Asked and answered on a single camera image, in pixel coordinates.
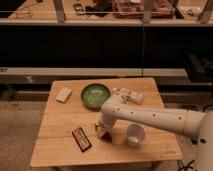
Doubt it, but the red dried pepper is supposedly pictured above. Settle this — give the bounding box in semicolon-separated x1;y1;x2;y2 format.
102;133;112;142

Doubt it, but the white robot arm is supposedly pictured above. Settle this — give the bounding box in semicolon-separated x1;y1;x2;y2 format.
99;99;213;171

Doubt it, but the green ceramic bowl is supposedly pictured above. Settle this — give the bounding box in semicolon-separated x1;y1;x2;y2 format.
81;83;111;110

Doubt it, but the brown chocolate bar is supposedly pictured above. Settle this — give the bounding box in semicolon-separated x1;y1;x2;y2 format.
72;127;92;152

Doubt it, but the wooden table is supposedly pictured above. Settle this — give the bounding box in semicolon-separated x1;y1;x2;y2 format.
31;80;182;169

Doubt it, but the white sponge block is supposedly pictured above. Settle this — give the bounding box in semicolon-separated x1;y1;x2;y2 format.
56;88;72;103

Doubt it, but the metal shelf rack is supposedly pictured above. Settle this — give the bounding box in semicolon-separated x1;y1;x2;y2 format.
0;0;213;82

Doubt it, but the red tray on shelf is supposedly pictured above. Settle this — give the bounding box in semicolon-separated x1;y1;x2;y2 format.
112;0;174;18

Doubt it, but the black floor cable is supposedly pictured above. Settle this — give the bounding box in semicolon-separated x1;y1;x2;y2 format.
176;159;198;171

